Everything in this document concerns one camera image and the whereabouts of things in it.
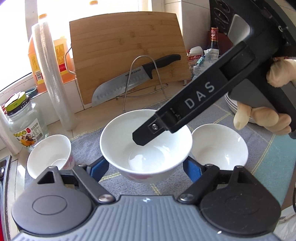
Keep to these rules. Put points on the grey checked cloth mat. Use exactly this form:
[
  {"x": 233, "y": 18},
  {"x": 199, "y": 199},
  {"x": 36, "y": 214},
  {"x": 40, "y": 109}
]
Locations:
[{"x": 87, "y": 144}]

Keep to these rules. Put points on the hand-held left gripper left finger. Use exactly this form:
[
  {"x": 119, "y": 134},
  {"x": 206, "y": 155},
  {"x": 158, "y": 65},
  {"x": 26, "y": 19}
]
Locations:
[{"x": 99, "y": 167}]

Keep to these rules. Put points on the plain white bowl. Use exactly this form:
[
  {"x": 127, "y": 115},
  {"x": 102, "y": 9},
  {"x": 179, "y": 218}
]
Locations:
[{"x": 219, "y": 150}]

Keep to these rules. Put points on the dark soy sauce bottle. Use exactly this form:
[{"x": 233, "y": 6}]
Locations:
[{"x": 214, "y": 39}]

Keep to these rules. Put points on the bamboo cutting board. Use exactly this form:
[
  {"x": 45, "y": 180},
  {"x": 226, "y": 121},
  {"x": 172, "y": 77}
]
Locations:
[{"x": 120, "y": 41}]

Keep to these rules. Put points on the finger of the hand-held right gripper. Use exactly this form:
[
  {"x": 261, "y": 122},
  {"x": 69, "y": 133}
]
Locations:
[{"x": 144, "y": 135}]

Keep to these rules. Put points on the steel sink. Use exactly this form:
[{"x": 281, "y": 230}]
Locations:
[{"x": 5, "y": 190}]

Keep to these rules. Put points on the orange oil bottle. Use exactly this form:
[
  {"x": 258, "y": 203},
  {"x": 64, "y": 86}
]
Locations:
[{"x": 61, "y": 58}]

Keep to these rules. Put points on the white printed bag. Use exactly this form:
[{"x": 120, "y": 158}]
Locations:
[{"x": 208, "y": 62}]

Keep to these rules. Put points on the stack of clear plastic cups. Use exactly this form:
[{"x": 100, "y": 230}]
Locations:
[{"x": 52, "y": 76}]

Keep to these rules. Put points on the glass jar green lid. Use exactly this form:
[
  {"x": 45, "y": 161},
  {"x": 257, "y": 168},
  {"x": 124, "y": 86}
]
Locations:
[{"x": 25, "y": 125}]

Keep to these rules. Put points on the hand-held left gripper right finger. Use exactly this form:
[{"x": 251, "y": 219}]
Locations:
[{"x": 192, "y": 168}]

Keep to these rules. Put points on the person's right hand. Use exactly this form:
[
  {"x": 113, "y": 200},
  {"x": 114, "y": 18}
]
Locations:
[{"x": 266, "y": 120}]

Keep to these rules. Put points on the white bowl pink floral print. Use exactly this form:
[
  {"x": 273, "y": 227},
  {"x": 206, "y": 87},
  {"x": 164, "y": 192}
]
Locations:
[
  {"x": 47, "y": 153},
  {"x": 148, "y": 160}
]

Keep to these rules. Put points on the red and white bag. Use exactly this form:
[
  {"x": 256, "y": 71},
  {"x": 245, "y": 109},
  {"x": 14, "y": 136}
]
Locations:
[{"x": 190, "y": 61}]

